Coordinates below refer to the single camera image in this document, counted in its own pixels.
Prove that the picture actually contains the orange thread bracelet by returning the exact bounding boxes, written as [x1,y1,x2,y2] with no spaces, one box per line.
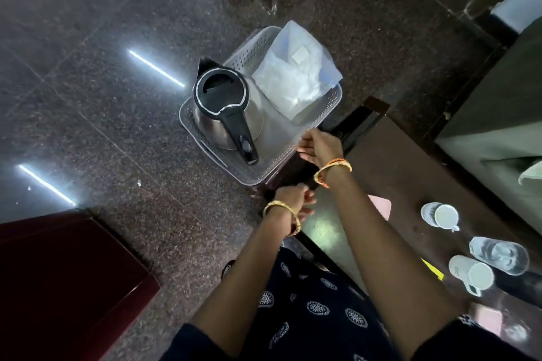
[313,158,353,189]

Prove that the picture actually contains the yellow strip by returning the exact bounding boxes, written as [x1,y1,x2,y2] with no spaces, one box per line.
[420,258,445,282]

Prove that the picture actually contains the clear zip bag blue seal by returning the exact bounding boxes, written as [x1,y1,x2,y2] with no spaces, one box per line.
[251,20,344,121]

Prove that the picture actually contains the brown wooden table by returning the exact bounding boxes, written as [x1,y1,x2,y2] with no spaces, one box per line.
[258,96,542,359]

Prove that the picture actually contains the gold bangle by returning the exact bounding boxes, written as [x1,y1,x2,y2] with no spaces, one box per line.
[262,200,302,237]

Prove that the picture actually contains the maroon furniture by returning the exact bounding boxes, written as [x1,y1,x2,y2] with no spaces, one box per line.
[0,209,161,361]

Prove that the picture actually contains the person's right forearm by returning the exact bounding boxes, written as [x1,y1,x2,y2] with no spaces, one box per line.
[324,166,462,359]

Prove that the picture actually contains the small pink box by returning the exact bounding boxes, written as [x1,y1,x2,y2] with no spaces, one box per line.
[367,194,392,221]

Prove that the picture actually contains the dark chair with pale seat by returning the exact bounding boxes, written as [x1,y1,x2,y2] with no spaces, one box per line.
[461,0,542,49]

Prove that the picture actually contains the white perforated plastic tray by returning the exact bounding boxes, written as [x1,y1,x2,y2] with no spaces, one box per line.
[178,25,343,186]

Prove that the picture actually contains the white mug with red label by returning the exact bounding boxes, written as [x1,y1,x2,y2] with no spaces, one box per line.
[448,254,495,297]

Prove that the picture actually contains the navy patterned dress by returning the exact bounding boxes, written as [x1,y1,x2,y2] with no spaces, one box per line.
[160,246,542,361]

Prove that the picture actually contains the clear drinking glass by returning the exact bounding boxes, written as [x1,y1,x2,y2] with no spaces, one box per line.
[469,236,530,277]

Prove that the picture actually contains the pink lid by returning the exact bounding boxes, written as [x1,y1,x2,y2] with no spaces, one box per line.
[467,302,505,337]

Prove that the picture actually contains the white cup with scalloped base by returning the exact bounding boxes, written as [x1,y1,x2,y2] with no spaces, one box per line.
[420,201,461,233]

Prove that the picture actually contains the green fabric sofa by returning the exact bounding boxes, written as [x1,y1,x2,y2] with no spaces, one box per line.
[436,17,542,235]

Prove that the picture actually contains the person's left hand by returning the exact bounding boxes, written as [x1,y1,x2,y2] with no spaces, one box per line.
[273,183,317,223]

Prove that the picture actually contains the person's right hand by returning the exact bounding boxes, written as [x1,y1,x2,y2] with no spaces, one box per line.
[296,127,345,169]

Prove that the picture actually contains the steel electric kettle black handle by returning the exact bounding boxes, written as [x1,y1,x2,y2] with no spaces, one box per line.
[191,58,264,166]

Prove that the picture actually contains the person's left forearm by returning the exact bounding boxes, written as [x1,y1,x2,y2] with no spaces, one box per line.
[190,208,297,359]

